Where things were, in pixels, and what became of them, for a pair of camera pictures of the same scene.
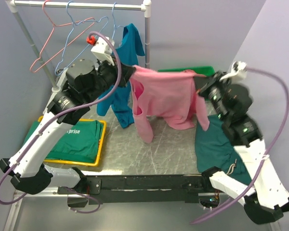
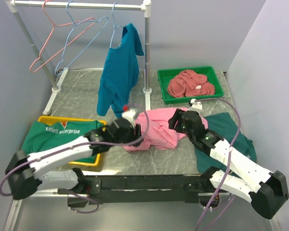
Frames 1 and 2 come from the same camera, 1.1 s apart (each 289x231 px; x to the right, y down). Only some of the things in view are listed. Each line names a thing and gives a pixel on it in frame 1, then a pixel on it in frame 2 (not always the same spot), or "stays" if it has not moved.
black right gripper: (213, 81) -> (177, 116)
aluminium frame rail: (50, 211) stays
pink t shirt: (172, 94) -> (155, 132)
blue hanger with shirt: (114, 24) stays
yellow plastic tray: (100, 145) stays
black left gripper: (126, 72) -> (136, 132)
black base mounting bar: (126, 189) stays
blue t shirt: (131, 46) stays
